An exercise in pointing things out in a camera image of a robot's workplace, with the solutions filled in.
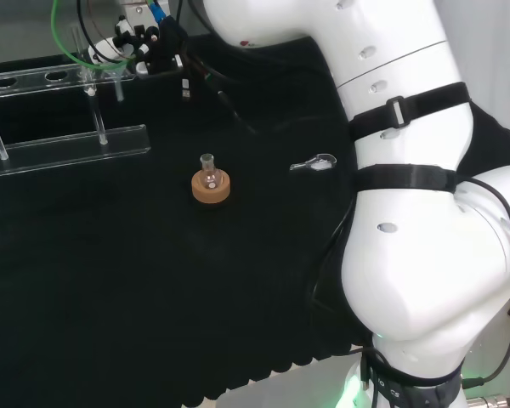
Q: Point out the black cloth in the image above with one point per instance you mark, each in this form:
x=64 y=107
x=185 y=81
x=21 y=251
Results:
x=153 y=276

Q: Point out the small round-bottom glass flask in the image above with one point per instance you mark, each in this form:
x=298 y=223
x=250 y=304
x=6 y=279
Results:
x=209 y=176

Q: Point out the clear acrylic funnel stand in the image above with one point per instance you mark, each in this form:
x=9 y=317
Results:
x=68 y=149

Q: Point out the grey wrist mount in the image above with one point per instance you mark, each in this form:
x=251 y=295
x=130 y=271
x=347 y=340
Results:
x=136 y=7

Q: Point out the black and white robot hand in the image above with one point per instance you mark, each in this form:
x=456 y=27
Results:
x=163 y=47

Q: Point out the clear plastic funnel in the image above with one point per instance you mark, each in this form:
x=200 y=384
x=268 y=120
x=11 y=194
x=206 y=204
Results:
x=119 y=87

